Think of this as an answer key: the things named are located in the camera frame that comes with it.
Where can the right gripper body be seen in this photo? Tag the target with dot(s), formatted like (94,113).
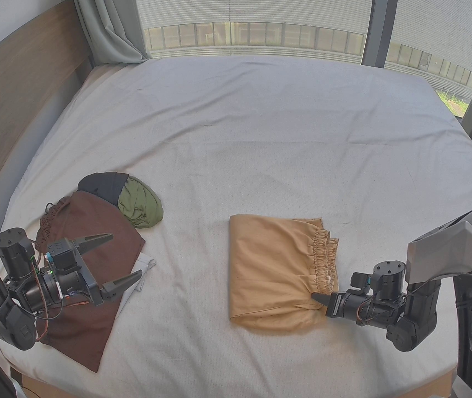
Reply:
(344,305)

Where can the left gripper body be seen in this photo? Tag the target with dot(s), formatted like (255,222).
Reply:
(74,288)

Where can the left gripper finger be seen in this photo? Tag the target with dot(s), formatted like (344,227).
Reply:
(119,286)
(93,243)

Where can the tan shorts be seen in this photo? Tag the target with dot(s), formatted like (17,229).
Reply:
(269,272)

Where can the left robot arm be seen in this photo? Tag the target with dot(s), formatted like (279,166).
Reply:
(12,255)

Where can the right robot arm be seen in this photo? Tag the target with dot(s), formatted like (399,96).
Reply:
(447,247)

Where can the bed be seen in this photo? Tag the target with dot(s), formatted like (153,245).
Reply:
(261,110)

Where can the white garment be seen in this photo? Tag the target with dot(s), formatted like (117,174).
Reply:
(142,270)

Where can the brown garment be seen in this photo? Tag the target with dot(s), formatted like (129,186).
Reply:
(90,338)

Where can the black garment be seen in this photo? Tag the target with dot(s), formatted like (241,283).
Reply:
(101,187)

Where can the green garment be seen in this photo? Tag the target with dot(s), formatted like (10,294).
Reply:
(140,205)

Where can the grey-green curtain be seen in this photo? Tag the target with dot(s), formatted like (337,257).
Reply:
(107,23)

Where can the window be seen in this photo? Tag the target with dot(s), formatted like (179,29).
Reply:
(261,6)

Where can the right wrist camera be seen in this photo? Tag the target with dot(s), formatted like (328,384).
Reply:
(360,282)

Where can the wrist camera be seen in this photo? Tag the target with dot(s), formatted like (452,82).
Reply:
(360,282)
(62,255)

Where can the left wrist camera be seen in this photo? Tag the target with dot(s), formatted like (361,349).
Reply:
(62,255)

